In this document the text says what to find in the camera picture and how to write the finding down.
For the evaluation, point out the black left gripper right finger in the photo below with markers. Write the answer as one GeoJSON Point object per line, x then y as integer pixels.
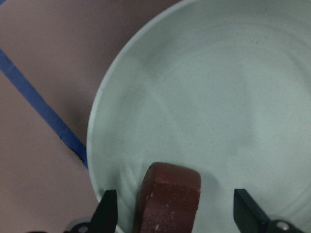
{"type": "Point", "coordinates": [247, 214]}

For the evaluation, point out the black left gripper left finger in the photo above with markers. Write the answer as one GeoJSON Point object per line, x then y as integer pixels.
{"type": "Point", "coordinates": [105, 217]}

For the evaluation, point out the brown bun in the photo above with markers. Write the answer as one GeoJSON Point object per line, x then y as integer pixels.
{"type": "Point", "coordinates": [168, 199]}

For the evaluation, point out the light green plate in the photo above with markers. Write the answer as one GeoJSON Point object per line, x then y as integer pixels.
{"type": "Point", "coordinates": [219, 86]}

